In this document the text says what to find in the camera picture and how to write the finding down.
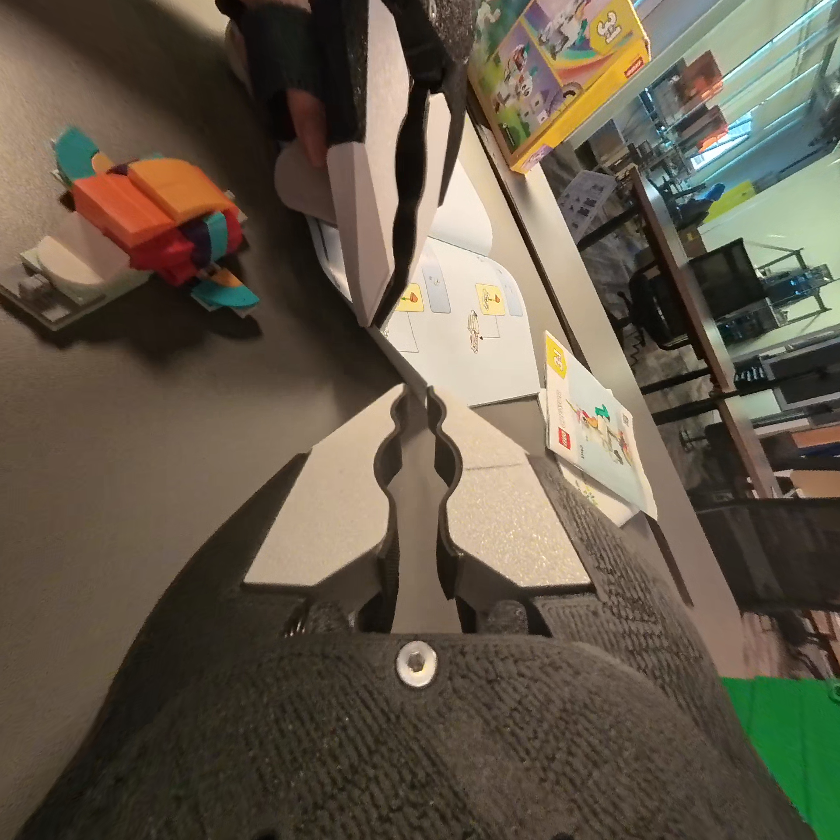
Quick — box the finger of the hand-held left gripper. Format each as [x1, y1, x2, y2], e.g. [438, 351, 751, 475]
[326, 0, 431, 328]
[386, 91, 469, 317]

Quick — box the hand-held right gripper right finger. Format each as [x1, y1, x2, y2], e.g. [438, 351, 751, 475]
[427, 386, 595, 635]

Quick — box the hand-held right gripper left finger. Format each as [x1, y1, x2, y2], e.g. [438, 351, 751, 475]
[241, 384, 409, 632]

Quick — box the instruction booklet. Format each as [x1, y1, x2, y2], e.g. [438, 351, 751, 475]
[305, 161, 546, 408]
[541, 330, 657, 519]

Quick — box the colourful lego model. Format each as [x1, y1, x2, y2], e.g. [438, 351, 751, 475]
[0, 126, 262, 332]

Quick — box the colourful lego set box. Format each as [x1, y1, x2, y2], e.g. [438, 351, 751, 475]
[467, 0, 652, 175]

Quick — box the person's left hand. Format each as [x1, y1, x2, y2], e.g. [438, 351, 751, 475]
[283, 85, 330, 169]

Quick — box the small white leaflet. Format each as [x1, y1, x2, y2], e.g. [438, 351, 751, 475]
[571, 472, 647, 528]

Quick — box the closed instruction booklet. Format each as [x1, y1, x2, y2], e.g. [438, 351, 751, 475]
[541, 330, 657, 519]

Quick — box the grey board on stand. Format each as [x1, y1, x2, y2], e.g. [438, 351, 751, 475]
[564, 169, 621, 247]

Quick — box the black office chair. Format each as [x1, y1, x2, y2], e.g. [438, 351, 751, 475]
[617, 266, 690, 352]

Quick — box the brown office desk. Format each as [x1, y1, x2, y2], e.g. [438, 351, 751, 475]
[626, 164, 785, 506]

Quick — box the black cabinet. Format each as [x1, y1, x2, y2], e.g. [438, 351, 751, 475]
[689, 239, 769, 316]

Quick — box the green plastic bin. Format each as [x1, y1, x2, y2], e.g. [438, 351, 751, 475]
[718, 676, 840, 840]

